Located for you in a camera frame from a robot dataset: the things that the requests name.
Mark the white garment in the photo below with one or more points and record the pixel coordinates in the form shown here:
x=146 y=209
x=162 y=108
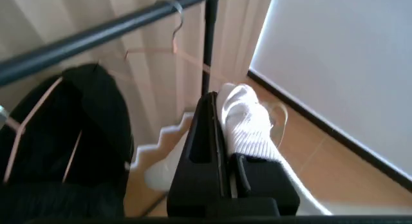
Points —
x=248 y=127

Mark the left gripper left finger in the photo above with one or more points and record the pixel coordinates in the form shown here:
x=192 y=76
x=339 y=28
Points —
x=199 y=185

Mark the black clothes rack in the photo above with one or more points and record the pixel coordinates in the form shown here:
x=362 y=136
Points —
x=64 y=47

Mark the black shorts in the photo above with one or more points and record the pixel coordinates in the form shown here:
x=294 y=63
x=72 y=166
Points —
x=99 y=121

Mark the beige curtain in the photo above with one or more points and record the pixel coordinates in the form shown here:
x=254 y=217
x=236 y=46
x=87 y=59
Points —
x=151 y=72

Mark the pink clothes hanger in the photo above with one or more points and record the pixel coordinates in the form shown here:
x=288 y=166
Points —
x=19 y=134
x=175 y=45

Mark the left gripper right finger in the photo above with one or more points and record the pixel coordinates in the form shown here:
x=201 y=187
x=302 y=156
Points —
x=270 y=182

